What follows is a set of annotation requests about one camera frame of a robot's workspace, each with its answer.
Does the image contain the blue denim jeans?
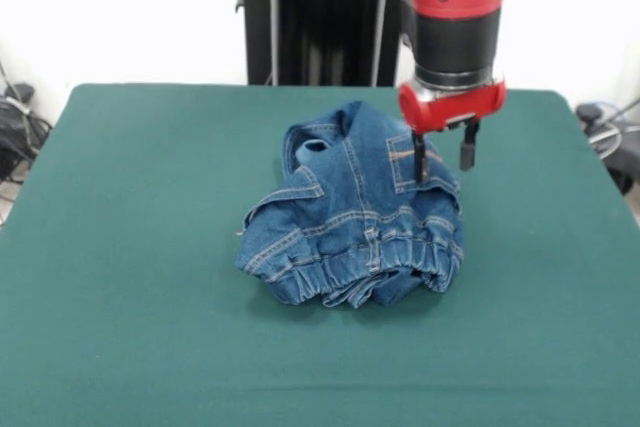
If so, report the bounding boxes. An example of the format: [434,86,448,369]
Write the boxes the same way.
[234,99,469,309]

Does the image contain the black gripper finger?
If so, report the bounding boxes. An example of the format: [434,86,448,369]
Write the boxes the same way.
[458,118,483,172]
[411,130,431,184]

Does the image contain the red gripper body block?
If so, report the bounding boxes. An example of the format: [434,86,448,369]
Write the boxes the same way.
[398,77,508,134]

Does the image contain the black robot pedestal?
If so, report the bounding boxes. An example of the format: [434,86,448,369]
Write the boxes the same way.
[232,0,416,88]

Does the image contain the dark green table cloth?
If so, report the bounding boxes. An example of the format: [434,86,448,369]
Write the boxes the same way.
[0,82,640,427]

